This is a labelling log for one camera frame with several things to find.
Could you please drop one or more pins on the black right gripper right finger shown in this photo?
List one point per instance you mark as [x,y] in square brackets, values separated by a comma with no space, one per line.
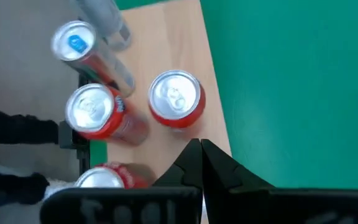
[222,180]

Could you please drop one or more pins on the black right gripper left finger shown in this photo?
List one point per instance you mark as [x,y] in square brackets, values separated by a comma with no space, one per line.
[185,174]

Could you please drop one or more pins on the orange-red soda can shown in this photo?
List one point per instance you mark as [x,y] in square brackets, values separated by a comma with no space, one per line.
[176,96]

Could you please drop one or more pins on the red cola can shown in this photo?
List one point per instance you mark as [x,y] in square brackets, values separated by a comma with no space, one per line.
[104,178]

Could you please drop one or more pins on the red can blue logo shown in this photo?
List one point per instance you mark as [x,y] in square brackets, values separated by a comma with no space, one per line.
[89,107]

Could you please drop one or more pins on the green can blue tab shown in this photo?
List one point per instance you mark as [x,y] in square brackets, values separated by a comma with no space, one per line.
[73,43]

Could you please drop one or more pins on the silver beverage can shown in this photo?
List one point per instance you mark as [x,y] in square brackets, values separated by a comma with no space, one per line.
[104,18]

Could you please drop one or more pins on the wooden shelf black brackets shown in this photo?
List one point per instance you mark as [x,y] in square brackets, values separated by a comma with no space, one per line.
[166,37]

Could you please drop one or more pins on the black aluminium table frame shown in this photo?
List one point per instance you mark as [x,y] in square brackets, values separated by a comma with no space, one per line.
[11,127]

